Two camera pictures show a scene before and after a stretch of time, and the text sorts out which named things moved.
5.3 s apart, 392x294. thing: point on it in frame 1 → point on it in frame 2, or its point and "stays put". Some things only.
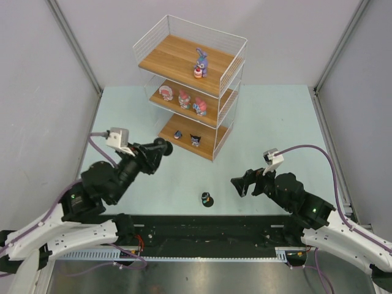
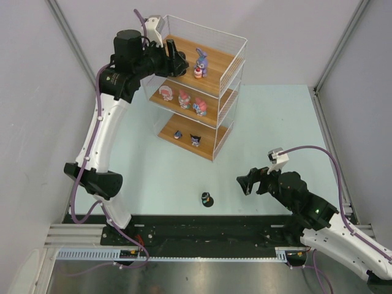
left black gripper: [147, 156] → [171, 62]
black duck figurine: [169, 147] → [181, 65]
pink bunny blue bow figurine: [199, 106] stays put
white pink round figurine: [166, 92] stays put
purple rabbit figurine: [201, 67] stays put
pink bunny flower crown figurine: [184, 100] stays put
